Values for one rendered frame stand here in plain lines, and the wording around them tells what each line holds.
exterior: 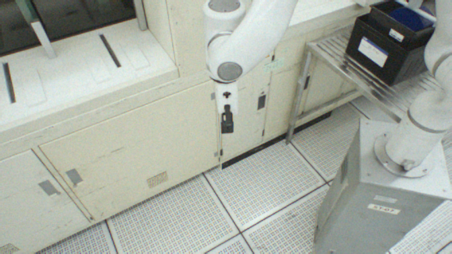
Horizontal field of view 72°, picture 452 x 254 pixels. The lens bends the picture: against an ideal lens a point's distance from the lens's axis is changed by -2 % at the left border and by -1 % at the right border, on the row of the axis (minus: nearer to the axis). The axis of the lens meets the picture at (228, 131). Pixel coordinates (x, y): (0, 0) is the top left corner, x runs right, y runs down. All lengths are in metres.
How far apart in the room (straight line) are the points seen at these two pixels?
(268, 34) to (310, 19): 0.99
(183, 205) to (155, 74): 0.86
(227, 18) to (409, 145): 0.71
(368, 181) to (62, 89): 1.10
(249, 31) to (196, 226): 1.36
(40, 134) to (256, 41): 0.91
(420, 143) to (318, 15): 0.77
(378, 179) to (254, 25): 0.72
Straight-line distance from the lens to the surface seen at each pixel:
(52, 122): 1.25
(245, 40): 0.56
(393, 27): 1.42
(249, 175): 1.92
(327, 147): 2.14
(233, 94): 0.72
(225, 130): 0.79
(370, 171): 1.13
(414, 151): 1.11
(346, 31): 1.71
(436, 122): 1.03
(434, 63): 0.98
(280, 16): 0.58
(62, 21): 1.55
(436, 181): 1.21
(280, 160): 2.00
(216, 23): 0.62
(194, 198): 1.85
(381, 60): 1.44
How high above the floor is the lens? 1.63
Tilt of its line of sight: 50 degrees down
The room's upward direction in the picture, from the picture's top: straight up
